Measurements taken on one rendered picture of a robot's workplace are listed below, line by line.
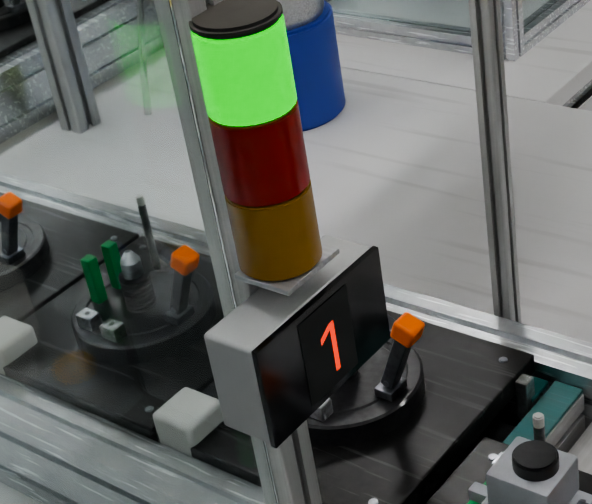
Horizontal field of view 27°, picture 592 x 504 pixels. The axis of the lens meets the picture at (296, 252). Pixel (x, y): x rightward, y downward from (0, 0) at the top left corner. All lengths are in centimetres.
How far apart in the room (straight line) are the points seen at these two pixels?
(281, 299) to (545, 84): 114
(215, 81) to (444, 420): 47
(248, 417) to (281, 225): 12
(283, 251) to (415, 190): 90
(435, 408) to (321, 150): 72
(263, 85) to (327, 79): 111
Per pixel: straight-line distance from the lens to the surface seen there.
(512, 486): 83
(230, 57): 65
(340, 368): 77
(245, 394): 73
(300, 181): 70
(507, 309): 121
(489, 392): 108
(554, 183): 159
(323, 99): 178
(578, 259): 144
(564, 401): 110
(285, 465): 84
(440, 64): 193
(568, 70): 187
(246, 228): 71
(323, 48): 176
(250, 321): 73
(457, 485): 100
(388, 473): 101
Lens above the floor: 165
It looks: 32 degrees down
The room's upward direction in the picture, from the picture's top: 10 degrees counter-clockwise
